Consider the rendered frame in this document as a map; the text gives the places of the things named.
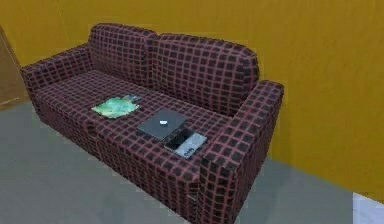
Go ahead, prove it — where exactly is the dark grey closed laptop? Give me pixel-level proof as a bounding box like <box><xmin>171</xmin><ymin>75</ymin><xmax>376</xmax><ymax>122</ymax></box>
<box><xmin>136</xmin><ymin>108</ymin><xmax>188</xmax><ymax>142</ymax></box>

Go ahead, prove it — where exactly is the green book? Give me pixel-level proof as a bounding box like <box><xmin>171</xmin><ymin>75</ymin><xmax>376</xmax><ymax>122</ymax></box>
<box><xmin>91</xmin><ymin>96</ymin><xmax>140</xmax><ymax>120</ymax></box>

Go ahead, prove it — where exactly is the brown wooden door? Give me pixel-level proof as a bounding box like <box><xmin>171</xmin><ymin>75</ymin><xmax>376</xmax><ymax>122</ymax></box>
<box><xmin>0</xmin><ymin>25</ymin><xmax>30</xmax><ymax>112</ymax></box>

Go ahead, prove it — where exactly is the dark red checked sofa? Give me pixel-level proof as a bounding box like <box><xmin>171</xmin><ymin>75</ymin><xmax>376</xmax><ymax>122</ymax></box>
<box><xmin>19</xmin><ymin>22</ymin><xmax>285</xmax><ymax>224</ymax></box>

